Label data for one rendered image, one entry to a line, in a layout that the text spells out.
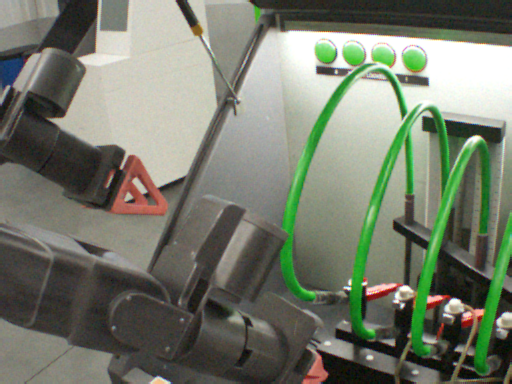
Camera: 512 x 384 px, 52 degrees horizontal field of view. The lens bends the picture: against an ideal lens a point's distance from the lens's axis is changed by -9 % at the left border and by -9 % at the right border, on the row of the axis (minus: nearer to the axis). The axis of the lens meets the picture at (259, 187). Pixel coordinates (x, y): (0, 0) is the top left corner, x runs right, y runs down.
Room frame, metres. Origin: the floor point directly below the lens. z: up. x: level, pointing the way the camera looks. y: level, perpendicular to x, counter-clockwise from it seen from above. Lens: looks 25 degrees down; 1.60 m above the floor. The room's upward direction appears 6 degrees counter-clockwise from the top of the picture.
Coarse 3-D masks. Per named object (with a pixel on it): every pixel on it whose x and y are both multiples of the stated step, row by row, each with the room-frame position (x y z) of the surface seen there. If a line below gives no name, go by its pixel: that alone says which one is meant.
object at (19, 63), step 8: (16, 48) 6.58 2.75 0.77; (24, 48) 6.44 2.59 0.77; (32, 48) 6.30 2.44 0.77; (0, 56) 6.15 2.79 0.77; (8, 56) 6.12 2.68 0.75; (16, 56) 6.14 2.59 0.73; (0, 64) 6.16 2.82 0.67; (8, 64) 6.13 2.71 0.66; (16, 64) 6.14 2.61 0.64; (24, 64) 6.19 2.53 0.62; (0, 72) 6.19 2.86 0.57; (8, 72) 6.14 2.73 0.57; (16, 72) 6.14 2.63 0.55; (0, 80) 6.25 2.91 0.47; (8, 80) 6.15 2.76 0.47
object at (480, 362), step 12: (504, 240) 0.49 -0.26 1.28; (504, 252) 0.48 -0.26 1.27; (504, 264) 0.47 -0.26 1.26; (504, 276) 0.46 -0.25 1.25; (492, 288) 0.46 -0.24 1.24; (492, 300) 0.45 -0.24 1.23; (492, 312) 0.45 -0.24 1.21; (480, 324) 0.45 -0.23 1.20; (492, 324) 0.44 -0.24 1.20; (480, 336) 0.44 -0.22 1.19; (480, 348) 0.44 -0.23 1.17; (480, 360) 0.44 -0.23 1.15; (492, 360) 0.50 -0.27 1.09; (480, 372) 0.45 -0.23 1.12
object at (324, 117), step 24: (360, 72) 0.72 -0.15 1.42; (384, 72) 0.78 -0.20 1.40; (336, 96) 0.67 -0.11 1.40; (312, 144) 0.62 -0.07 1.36; (408, 144) 0.85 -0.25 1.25; (408, 168) 0.86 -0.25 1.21; (408, 192) 0.86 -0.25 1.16; (288, 216) 0.58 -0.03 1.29; (288, 240) 0.57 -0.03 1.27; (288, 264) 0.56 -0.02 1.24; (288, 288) 0.57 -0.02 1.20
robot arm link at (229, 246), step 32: (192, 224) 0.36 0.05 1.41; (224, 224) 0.35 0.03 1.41; (256, 224) 0.35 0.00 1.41; (160, 256) 0.36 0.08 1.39; (192, 256) 0.33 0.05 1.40; (224, 256) 0.34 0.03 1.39; (256, 256) 0.34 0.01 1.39; (192, 288) 0.32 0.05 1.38; (224, 288) 0.33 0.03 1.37; (256, 288) 0.34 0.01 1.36; (128, 320) 0.28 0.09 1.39; (160, 320) 0.29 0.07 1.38; (160, 352) 0.28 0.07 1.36
